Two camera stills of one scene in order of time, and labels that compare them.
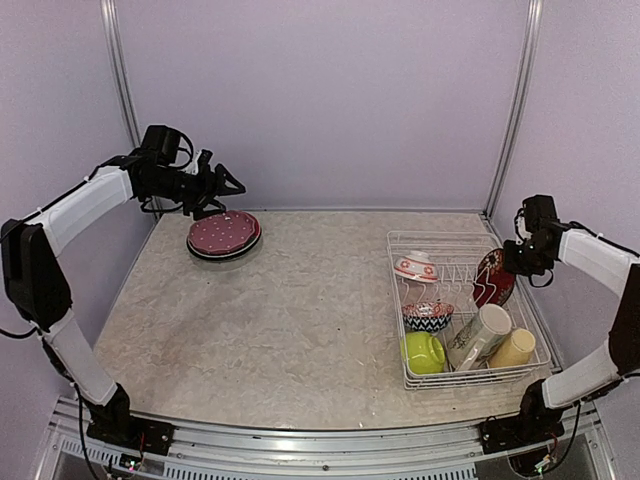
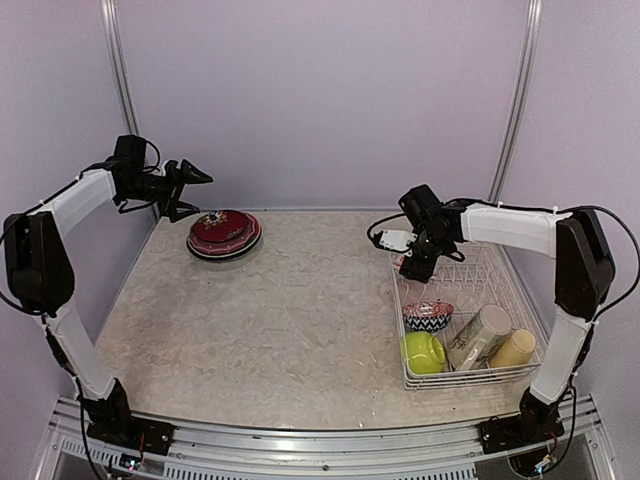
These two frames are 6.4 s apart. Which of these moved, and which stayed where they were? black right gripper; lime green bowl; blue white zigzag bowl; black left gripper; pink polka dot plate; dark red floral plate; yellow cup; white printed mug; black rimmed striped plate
Moved: black left gripper; black right gripper; dark red floral plate
Stayed: black rimmed striped plate; blue white zigzag bowl; yellow cup; pink polka dot plate; lime green bowl; white printed mug
